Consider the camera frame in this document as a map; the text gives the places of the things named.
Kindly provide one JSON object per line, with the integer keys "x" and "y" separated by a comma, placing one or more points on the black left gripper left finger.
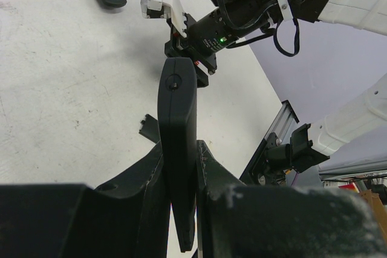
{"x": 127, "y": 216}

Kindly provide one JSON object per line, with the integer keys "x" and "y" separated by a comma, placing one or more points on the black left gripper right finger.
{"x": 239, "y": 220}

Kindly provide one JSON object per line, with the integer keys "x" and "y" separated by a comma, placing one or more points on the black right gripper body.
{"x": 201, "y": 40}

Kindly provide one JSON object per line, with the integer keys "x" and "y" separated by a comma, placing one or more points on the plain black remote control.
{"x": 177, "y": 123}

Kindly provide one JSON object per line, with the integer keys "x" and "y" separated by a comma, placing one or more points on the black battery cover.
{"x": 149, "y": 128}

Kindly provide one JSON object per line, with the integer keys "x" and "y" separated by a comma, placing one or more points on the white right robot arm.
{"x": 314, "y": 143}

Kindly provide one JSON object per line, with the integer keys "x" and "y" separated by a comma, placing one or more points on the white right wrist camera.
{"x": 158, "y": 9}

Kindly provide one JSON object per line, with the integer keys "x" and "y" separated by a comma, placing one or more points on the aluminium front frame rail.
{"x": 263, "y": 167}

